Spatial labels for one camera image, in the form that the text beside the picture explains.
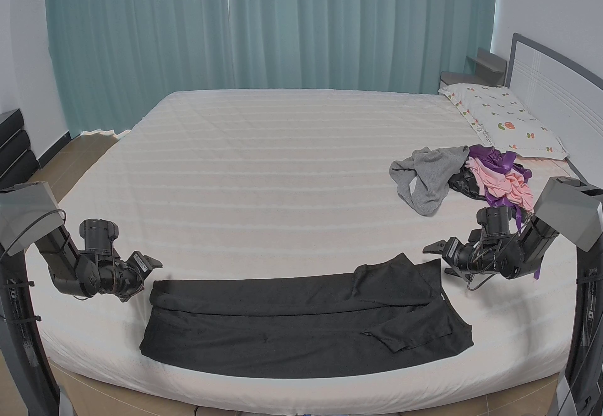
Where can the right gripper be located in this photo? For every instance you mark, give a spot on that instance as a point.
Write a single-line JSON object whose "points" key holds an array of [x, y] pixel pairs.
{"points": [[471, 258]]}

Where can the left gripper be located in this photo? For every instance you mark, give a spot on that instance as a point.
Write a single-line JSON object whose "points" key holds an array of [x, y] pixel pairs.
{"points": [[125, 280]]}

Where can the black T-shirt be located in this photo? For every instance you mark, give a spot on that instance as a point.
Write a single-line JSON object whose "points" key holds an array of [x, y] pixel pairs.
{"points": [[282, 324]]}

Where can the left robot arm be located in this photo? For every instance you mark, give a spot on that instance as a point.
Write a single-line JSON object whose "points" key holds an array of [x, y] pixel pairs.
{"points": [[28, 211]]}

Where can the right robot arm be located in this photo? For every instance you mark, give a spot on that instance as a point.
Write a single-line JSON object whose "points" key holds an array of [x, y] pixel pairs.
{"points": [[570, 211]]}

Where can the bed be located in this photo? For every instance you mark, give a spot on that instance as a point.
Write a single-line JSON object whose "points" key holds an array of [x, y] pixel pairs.
{"points": [[282, 159]]}

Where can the grey garment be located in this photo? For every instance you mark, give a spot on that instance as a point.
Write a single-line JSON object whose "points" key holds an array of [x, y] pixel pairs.
{"points": [[428, 173]]}

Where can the white printed pillow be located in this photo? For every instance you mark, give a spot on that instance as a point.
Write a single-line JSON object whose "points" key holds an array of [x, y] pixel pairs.
{"points": [[509, 119]]}

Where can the black chest of drawers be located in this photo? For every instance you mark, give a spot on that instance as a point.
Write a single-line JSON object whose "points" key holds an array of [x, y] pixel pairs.
{"points": [[14, 150]]}

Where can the grey bedside table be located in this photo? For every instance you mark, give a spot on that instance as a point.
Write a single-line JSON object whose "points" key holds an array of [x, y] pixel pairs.
{"points": [[485, 61]]}

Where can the blue-green curtain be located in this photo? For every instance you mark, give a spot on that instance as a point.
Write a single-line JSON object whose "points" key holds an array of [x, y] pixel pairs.
{"points": [[353, 4], [141, 27]]}

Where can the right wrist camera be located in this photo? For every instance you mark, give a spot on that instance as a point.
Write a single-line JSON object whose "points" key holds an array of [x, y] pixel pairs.
{"points": [[451, 251]]}

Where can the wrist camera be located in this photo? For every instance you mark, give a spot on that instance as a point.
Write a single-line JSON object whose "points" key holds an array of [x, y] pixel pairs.
{"points": [[451, 251], [139, 262]]}

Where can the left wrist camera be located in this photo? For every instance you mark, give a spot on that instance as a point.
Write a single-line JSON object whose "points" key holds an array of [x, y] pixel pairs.
{"points": [[139, 262]]}

